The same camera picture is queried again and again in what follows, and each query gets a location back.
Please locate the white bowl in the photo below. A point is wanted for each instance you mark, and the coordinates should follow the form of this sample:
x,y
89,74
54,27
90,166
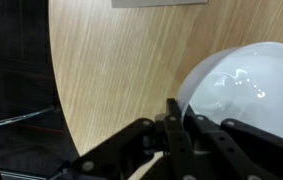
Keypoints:
x,y
247,83

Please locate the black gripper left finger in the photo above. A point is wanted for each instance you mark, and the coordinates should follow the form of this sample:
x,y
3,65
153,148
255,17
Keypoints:
x,y
167,143

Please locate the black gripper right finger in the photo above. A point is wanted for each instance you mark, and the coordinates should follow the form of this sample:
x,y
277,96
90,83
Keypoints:
x,y
247,153

